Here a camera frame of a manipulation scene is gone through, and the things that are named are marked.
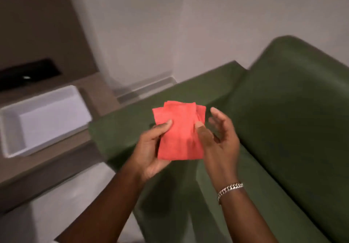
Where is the person's left hand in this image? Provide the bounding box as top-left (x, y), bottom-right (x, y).
top-left (129, 119), bottom-right (173, 182)

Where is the person's right hand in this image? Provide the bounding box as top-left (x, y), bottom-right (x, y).
top-left (195, 107), bottom-right (240, 193)

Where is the red cloth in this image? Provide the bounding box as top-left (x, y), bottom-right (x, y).
top-left (152, 101), bottom-right (206, 161)

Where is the person's left forearm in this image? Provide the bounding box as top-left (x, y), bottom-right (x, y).
top-left (55, 160), bottom-right (145, 243)

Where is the person's right forearm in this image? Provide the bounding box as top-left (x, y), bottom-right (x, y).
top-left (218, 187), bottom-right (278, 243)

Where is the green sofa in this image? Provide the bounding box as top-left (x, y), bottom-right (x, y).
top-left (89, 35), bottom-right (349, 243)

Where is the beige side table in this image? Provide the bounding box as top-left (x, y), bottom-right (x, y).
top-left (0, 72), bottom-right (122, 216)

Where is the white plastic bin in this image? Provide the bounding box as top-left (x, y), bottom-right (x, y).
top-left (0, 85), bottom-right (93, 158)

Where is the silver chain bracelet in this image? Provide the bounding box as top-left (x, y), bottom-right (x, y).
top-left (217, 182), bottom-right (244, 205)

